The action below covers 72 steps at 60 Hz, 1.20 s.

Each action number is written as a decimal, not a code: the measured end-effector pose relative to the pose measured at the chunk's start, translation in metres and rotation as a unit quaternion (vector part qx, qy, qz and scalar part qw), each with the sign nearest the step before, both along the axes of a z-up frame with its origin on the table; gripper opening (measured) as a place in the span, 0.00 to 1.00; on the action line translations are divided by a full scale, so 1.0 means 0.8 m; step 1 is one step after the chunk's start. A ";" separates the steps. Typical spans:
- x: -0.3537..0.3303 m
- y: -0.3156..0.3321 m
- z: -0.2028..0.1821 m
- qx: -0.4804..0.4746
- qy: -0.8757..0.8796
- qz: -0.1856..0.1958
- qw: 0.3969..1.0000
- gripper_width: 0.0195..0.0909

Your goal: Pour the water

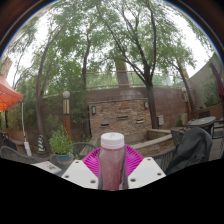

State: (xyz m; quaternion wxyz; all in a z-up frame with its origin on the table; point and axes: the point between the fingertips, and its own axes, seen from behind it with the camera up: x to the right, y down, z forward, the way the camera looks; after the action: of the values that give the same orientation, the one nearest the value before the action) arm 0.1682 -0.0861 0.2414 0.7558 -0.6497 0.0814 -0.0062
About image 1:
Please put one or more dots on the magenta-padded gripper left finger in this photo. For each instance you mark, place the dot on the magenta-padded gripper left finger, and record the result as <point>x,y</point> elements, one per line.
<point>80,173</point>

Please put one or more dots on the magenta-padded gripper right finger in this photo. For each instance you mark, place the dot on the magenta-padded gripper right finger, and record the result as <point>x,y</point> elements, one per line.
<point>145,171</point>

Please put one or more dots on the pink drink bottle white cap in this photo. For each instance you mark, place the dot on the pink drink bottle white cap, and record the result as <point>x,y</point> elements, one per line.
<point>111,166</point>

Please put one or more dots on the grey chair holding jacket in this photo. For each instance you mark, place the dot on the grey chair holding jacket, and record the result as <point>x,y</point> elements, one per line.
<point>160,160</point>

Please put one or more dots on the green potted plant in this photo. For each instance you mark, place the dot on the green potted plant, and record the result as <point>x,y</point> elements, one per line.
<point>60,143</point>

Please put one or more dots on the yellow blue striped cone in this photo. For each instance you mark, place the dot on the yellow blue striped cone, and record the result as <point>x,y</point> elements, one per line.
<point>41,145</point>

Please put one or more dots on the round grey patio table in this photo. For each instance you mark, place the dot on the round grey patio table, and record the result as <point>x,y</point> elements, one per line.
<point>201,121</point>

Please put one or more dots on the wooden bench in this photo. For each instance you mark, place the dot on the wooden bench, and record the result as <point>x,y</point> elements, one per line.
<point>13,135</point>

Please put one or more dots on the black metal chair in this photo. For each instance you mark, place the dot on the black metal chair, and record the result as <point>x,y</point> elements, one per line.
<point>218,131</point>

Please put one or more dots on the orange patio umbrella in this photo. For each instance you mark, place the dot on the orange patio umbrella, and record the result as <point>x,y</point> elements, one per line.
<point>8,95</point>

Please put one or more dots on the closed maroon umbrella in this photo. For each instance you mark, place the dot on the closed maroon umbrella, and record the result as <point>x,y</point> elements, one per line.
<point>218,80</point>

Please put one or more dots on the grey wall box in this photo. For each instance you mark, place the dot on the grey wall box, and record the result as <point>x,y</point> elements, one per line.
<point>160,120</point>

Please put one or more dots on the globe-topped wooden lamp post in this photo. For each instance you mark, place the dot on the globe-topped wooden lamp post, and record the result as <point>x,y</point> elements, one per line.
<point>66,113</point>

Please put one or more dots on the slim wooden lamp post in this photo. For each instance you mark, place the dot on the slim wooden lamp post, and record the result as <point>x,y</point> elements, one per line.
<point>187,106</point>

